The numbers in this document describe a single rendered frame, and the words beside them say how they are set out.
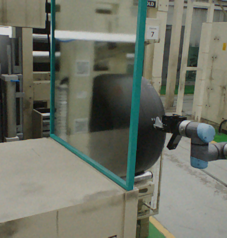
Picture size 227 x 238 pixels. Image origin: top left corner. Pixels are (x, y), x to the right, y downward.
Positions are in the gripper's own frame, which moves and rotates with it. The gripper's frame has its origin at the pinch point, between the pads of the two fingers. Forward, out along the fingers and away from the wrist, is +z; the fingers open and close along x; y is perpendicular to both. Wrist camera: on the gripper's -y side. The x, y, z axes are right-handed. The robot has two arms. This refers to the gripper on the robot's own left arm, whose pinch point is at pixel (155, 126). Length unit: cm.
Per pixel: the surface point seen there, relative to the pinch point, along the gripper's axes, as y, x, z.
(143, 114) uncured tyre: 6.4, 6.1, 2.4
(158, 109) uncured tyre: 8.0, -4.1, 3.1
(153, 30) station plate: 52, -31, 42
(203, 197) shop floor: -113, -168, 123
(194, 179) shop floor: -109, -196, 163
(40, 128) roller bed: -7, 38, 62
